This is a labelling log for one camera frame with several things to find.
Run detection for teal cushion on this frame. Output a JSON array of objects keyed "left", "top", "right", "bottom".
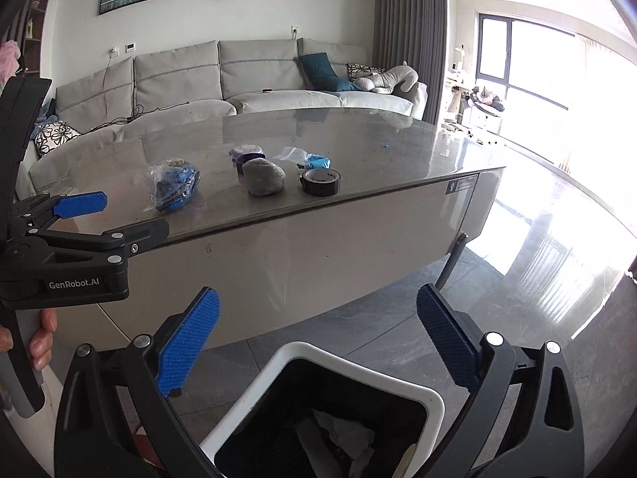
[{"left": 299, "top": 53, "right": 358, "bottom": 93}]

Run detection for white trash bin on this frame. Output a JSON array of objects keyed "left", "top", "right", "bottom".
[{"left": 201, "top": 342, "right": 445, "bottom": 477}]

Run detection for black tape roll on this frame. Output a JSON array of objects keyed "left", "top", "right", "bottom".
[{"left": 300, "top": 168, "right": 341, "bottom": 198}]

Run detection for table leg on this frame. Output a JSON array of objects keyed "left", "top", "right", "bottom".
[{"left": 435, "top": 232, "right": 469, "bottom": 290}]

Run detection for person's left hand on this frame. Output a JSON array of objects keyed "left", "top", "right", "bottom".
[{"left": 0, "top": 309, "right": 57, "bottom": 371}]

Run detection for grey knit pouch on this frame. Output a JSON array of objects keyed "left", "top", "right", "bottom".
[{"left": 242, "top": 158, "right": 286, "bottom": 196}]

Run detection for white plush toy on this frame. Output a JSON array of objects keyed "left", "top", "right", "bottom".
[{"left": 353, "top": 64, "right": 419, "bottom": 95}]

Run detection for grey curtain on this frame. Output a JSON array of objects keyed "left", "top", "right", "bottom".
[{"left": 373, "top": 0, "right": 448, "bottom": 124}]

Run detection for bag with blue contents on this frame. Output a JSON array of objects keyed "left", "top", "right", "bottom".
[{"left": 145, "top": 159, "right": 201, "bottom": 214}]

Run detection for purple plastic lid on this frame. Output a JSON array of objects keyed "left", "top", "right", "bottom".
[{"left": 229, "top": 145, "right": 266, "bottom": 175}]

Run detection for patterned cushion near plush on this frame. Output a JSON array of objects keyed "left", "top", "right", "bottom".
[{"left": 347, "top": 63, "right": 384, "bottom": 81}]

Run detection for patterned black white cushion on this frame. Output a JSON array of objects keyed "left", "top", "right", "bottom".
[{"left": 33, "top": 121, "right": 81, "bottom": 158}]

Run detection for hanging clothes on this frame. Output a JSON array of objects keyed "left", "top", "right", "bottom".
[{"left": 0, "top": 40, "right": 21, "bottom": 85}]

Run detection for grey sectional sofa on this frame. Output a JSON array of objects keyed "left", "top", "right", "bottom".
[{"left": 15, "top": 38, "right": 428, "bottom": 199}]

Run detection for zip bag with blue item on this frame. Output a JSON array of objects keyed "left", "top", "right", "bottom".
[{"left": 273, "top": 147, "right": 332, "bottom": 169}]

